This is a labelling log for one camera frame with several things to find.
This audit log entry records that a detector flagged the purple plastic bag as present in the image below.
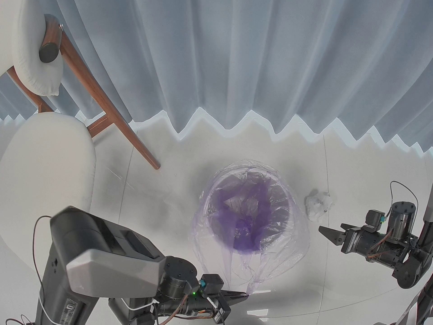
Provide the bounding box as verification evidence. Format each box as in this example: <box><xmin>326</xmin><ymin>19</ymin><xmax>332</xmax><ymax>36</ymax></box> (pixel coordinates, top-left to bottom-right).
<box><xmin>192</xmin><ymin>159</ymin><xmax>311</xmax><ymax>296</ymax></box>

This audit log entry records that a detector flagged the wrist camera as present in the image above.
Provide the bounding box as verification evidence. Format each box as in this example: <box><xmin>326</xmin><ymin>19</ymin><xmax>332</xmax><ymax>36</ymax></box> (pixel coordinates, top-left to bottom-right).
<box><xmin>365</xmin><ymin>209</ymin><xmax>386</xmax><ymax>231</ymax></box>
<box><xmin>199</xmin><ymin>274</ymin><xmax>224</xmax><ymax>299</ymax></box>

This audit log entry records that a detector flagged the white trash bin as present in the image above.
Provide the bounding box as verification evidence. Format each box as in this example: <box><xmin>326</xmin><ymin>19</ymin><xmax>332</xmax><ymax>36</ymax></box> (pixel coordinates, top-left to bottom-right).
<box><xmin>207</xmin><ymin>169</ymin><xmax>293</xmax><ymax>255</ymax></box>

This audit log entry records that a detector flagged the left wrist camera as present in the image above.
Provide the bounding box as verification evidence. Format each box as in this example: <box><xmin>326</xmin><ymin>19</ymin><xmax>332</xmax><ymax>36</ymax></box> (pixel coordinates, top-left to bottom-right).
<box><xmin>199</xmin><ymin>274</ymin><xmax>224</xmax><ymax>299</ymax></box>

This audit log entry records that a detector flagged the pale blue curtain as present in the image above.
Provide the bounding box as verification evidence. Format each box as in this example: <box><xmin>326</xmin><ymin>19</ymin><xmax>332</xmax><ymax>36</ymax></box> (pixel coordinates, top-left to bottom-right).
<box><xmin>0</xmin><ymin>0</ymin><xmax>433</xmax><ymax>155</ymax></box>

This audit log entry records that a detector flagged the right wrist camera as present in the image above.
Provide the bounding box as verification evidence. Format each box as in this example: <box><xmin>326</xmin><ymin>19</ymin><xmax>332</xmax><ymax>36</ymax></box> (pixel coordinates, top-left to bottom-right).
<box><xmin>365</xmin><ymin>209</ymin><xmax>386</xmax><ymax>231</ymax></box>

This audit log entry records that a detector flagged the black cable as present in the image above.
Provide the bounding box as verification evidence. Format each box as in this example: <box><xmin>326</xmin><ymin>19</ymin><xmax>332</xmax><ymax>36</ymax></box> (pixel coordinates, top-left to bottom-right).
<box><xmin>32</xmin><ymin>215</ymin><xmax>53</xmax><ymax>317</ymax></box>
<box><xmin>389</xmin><ymin>181</ymin><xmax>419</xmax><ymax>216</ymax></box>

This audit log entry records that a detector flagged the white chair with wooden legs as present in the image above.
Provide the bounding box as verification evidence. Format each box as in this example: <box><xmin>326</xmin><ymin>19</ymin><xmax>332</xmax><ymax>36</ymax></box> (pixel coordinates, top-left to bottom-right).
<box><xmin>0</xmin><ymin>0</ymin><xmax>161</xmax><ymax>273</ymax></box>

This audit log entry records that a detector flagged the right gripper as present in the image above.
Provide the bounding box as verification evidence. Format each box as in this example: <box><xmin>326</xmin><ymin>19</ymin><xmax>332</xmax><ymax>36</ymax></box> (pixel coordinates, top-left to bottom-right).
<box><xmin>319</xmin><ymin>223</ymin><xmax>377</xmax><ymax>257</ymax></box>

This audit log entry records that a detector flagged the crumpled white paper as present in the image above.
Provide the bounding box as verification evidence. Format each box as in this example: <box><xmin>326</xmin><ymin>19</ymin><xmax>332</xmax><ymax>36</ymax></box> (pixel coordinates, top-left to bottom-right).
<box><xmin>305</xmin><ymin>191</ymin><xmax>335</xmax><ymax>222</ymax></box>

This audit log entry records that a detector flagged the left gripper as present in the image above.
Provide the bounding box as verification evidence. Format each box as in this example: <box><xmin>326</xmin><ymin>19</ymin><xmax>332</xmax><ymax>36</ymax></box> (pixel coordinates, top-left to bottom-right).
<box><xmin>184</xmin><ymin>291</ymin><xmax>233</xmax><ymax>324</ymax></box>

